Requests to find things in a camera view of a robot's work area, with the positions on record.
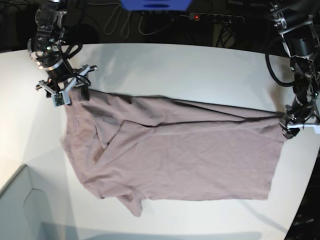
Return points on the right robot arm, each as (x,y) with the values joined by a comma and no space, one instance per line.
(45,49)

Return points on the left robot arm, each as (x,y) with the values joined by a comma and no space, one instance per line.
(294,22)

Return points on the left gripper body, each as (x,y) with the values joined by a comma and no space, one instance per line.
(300,116)

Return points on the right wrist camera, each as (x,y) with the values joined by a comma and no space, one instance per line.
(60,99)

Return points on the white power strip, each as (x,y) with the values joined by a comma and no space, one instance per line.
(215,18)

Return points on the blue plastic box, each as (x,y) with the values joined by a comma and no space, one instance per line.
(155,5)

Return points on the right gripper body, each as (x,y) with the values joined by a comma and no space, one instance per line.
(61,77)

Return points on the mauve t-shirt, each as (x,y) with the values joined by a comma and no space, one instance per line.
(137,148)

